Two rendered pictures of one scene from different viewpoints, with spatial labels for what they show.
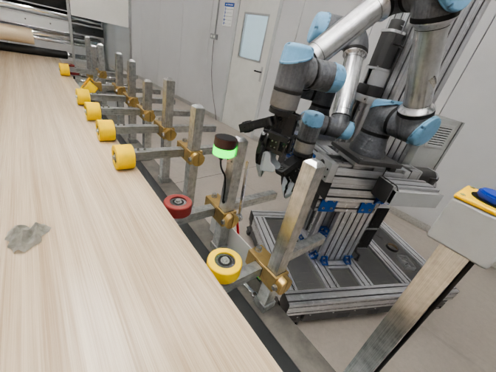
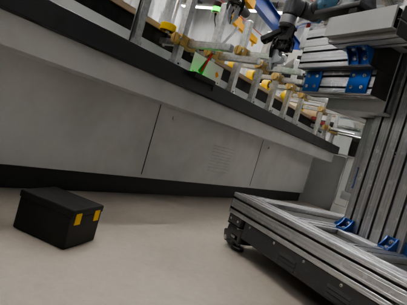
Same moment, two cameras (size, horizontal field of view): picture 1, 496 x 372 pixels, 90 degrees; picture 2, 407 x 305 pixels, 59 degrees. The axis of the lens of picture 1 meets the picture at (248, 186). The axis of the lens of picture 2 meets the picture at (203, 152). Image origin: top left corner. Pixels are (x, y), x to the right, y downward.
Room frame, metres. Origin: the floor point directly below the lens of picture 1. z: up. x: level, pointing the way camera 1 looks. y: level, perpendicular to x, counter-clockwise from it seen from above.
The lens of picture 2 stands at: (0.44, -1.83, 0.43)
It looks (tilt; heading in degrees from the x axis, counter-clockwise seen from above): 3 degrees down; 80
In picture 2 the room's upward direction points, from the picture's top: 16 degrees clockwise
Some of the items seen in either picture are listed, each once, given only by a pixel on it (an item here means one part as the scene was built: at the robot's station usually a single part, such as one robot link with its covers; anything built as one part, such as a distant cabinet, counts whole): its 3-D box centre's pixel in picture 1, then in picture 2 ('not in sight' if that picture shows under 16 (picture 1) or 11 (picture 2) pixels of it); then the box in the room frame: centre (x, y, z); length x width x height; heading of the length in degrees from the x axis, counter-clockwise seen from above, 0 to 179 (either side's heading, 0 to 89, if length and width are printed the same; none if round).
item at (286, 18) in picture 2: (303, 146); (287, 22); (0.94, -0.17, 1.05); 0.08 x 0.08 x 0.05
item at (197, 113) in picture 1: (191, 167); (238, 60); (0.84, 0.23, 0.89); 0.04 x 0.04 x 0.48; 44
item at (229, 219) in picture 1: (220, 211); (214, 55); (0.68, 0.07, 0.85); 0.14 x 0.06 x 0.05; 44
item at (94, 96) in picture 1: (133, 98); (294, 88); (1.42, 0.76, 0.95); 0.50 x 0.04 x 0.04; 134
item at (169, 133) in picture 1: (164, 130); (261, 66); (1.04, 0.42, 0.95); 0.14 x 0.06 x 0.05; 44
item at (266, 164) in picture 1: (266, 166); (229, 13); (0.68, -0.04, 1.04); 0.06 x 0.03 x 0.09; 64
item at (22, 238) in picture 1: (23, 232); not in sight; (0.35, 0.42, 0.91); 0.09 x 0.07 x 0.02; 20
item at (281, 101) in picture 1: (285, 100); not in sight; (0.69, -0.04, 1.23); 0.08 x 0.08 x 0.05
